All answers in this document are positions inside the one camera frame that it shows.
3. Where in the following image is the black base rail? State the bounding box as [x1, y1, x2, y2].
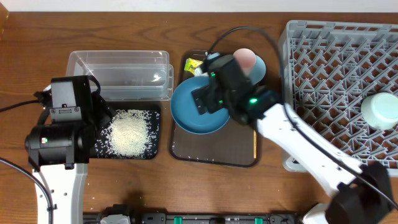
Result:
[83, 204, 300, 224]

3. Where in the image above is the yellow green snack wrapper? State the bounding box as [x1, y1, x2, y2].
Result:
[184, 58, 203, 75]

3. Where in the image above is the crumpled white tissue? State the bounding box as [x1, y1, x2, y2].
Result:
[194, 67, 208, 77]

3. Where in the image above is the black plastic tray bin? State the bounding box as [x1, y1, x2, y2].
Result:
[88, 101, 162, 161]

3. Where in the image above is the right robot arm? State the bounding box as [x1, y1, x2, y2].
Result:
[192, 54, 397, 223]

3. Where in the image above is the clear plastic bin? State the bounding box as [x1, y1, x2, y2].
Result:
[66, 50, 174, 101]

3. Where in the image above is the mint green bowl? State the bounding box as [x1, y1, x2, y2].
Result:
[361, 93, 397, 130]

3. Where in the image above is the grey dishwasher rack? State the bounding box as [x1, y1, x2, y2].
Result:
[279, 20, 397, 177]

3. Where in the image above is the light blue bowl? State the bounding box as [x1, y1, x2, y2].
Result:
[249, 55, 266, 85]

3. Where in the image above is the white rice pile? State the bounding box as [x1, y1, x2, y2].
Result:
[95, 108, 161, 159]

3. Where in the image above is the wooden chopstick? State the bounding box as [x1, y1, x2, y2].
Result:
[253, 131, 257, 159]

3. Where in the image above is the pink plastic cup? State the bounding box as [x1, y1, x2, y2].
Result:
[233, 49, 257, 76]

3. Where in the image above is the dark brown serving tray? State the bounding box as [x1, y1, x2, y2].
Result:
[168, 49, 267, 169]

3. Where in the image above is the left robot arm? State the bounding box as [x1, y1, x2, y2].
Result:
[25, 75, 116, 223]

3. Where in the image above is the dark blue plate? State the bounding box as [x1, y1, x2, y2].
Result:
[170, 77, 229, 134]

